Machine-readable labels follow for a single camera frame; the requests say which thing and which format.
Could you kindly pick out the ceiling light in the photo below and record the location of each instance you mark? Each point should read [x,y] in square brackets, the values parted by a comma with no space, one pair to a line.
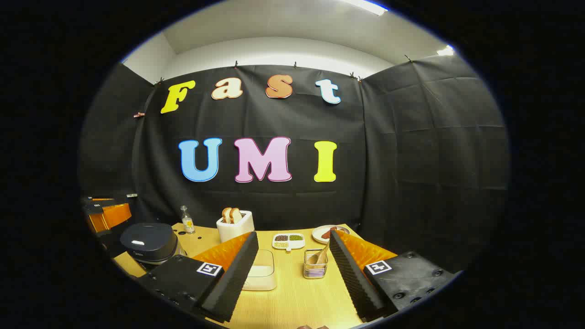
[445,50]
[368,6]

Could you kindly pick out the white divided bean dish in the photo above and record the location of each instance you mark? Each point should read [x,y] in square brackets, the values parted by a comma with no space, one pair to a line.
[289,241]

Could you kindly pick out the small glass bottle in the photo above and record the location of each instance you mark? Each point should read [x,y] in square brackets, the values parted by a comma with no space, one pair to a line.
[188,223]

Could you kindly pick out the white round plate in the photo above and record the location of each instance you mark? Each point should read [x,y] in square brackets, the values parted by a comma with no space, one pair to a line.
[317,235]

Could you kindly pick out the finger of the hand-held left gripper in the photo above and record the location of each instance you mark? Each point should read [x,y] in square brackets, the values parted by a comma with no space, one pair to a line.
[97,221]
[118,214]

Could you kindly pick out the white toaster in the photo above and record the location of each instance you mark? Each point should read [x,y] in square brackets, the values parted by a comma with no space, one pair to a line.
[233,230]

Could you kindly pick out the dark grey rice cooker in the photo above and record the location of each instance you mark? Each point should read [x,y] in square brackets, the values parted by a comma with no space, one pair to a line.
[148,242]

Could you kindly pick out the wooden spoon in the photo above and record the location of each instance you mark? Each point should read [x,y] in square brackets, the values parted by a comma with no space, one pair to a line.
[320,256]

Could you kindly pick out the clear container of white rice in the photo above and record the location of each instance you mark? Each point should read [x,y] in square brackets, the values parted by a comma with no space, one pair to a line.
[263,274]

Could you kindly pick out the red meat piece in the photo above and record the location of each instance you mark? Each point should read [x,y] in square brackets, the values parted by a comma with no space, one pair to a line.
[327,234]

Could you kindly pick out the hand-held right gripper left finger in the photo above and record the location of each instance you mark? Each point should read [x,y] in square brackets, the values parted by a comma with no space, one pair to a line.
[233,278]

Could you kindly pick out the bread slice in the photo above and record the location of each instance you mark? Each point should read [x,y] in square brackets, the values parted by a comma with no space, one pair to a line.
[226,214]
[236,214]

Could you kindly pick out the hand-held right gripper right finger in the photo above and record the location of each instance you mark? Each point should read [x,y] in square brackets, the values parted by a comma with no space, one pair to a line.
[354,278]

